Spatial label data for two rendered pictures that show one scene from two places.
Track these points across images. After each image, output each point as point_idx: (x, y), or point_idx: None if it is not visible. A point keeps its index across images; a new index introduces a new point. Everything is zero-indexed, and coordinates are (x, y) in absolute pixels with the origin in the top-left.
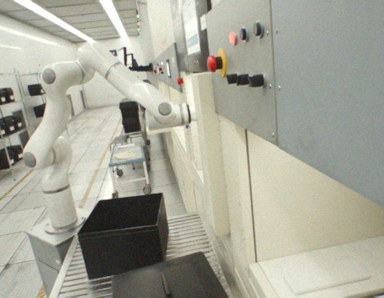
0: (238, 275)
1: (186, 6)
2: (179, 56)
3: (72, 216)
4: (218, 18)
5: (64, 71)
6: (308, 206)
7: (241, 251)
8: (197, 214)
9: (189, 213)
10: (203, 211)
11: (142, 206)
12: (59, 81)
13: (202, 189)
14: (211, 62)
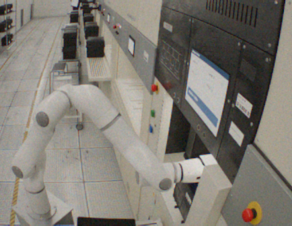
0: None
1: (204, 68)
2: (162, 70)
3: (48, 207)
4: (268, 186)
5: (57, 114)
6: None
7: None
8: (155, 222)
9: (147, 220)
10: (159, 220)
11: (114, 224)
12: (52, 125)
13: (159, 198)
14: (248, 219)
